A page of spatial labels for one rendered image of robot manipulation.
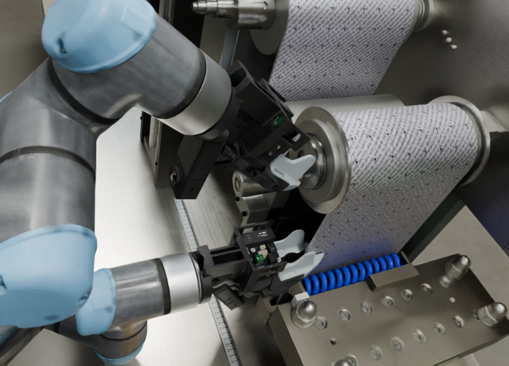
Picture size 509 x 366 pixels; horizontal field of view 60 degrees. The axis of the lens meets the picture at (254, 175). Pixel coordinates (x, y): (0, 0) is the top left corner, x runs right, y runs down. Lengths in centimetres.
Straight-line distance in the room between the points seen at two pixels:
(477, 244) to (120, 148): 205
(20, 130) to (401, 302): 65
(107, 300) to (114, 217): 38
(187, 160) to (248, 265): 19
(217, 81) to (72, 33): 13
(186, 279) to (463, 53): 59
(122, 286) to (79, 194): 25
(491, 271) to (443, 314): 174
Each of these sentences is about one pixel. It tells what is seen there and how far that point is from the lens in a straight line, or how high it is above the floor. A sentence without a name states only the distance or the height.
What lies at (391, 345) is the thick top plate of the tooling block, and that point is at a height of 103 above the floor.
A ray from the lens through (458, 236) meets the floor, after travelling 261.
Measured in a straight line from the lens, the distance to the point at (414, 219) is 79.
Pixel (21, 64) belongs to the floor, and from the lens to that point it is 286.
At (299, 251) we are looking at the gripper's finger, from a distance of 70.
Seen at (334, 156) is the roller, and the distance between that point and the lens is 56.
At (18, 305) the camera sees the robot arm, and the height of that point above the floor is 137.
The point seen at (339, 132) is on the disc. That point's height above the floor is 132.
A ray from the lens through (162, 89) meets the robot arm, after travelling 37.
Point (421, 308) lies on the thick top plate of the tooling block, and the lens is 83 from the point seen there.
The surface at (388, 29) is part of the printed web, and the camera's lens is 79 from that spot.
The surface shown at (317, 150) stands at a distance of 57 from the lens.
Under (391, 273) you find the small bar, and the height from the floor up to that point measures 105.
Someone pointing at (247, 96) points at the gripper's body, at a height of 139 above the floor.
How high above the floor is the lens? 165
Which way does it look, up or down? 46 degrees down
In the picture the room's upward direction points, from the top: 19 degrees clockwise
